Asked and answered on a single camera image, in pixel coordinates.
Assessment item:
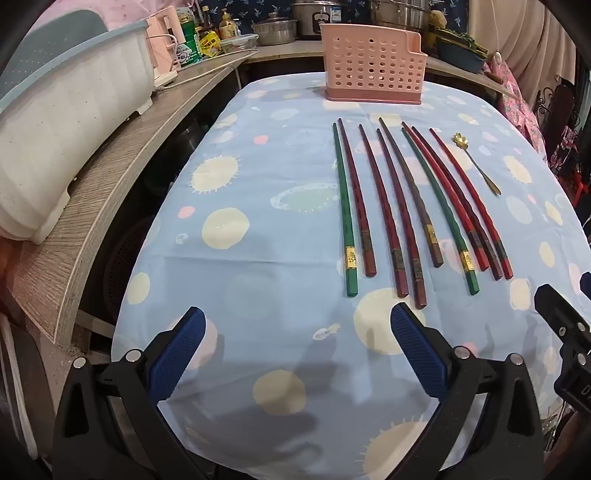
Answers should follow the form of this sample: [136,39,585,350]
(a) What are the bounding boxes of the pink perforated utensil basket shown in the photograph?
[320,23,428,105]

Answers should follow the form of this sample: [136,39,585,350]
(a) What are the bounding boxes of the steel steamer pot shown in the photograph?
[368,0,432,33]

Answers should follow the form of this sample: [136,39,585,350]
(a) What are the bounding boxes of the green chopstick gold band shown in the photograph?
[402,127,480,295]
[332,124,358,297]

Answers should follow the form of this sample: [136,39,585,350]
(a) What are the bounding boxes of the blue bowl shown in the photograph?
[436,39,489,73]

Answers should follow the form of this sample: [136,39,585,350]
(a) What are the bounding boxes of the steel pot glass lid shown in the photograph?
[252,13,298,46]

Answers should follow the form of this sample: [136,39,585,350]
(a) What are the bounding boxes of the brown chopstick gold band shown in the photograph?
[379,117,444,268]

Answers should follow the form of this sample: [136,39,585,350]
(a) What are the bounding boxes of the gold flower spoon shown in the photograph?
[451,132,500,197]

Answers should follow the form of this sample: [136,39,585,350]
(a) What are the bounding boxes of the yellow pump bottle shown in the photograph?
[218,9,240,40]

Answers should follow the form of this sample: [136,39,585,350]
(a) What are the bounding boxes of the pink electric kettle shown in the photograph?
[147,6,182,86]

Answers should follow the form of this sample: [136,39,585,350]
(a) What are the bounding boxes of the blue printed tablecloth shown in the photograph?
[111,73,591,480]

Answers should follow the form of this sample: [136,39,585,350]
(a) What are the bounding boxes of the wood grain side shelf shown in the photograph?
[9,48,259,349]

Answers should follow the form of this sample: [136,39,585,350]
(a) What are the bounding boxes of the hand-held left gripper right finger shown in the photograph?
[390,302,546,480]

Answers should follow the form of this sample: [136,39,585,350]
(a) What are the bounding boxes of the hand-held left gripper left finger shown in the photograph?
[52,306,218,480]

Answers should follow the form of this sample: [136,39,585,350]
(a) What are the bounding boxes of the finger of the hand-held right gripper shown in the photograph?
[534,284,591,356]

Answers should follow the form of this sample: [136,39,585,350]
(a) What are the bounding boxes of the white dish box blue lid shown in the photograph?
[0,9,155,245]

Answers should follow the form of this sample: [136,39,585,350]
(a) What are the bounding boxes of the dark hanging clothes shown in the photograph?
[536,78,591,195]

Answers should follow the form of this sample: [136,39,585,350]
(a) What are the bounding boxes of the clear food container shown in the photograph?
[221,34,260,52]

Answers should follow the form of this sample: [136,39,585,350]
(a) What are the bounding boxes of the green tin can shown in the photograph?
[180,18,204,68]

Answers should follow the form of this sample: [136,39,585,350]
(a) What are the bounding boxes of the grey kitchen counter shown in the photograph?
[238,39,518,100]

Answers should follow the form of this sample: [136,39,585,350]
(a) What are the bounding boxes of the navy printed cloth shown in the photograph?
[203,0,467,28]

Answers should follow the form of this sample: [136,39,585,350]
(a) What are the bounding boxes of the pink floral cloth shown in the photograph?
[485,58,546,153]

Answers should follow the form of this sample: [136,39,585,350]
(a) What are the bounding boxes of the beige curtain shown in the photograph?
[471,0,573,93]

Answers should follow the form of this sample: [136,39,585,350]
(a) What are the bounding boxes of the pink spotted sheet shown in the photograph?
[32,0,195,28]

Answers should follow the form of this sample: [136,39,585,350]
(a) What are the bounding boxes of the steel rice cooker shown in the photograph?
[293,0,345,40]

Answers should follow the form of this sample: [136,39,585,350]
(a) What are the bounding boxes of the white power cable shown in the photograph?
[152,50,259,93]

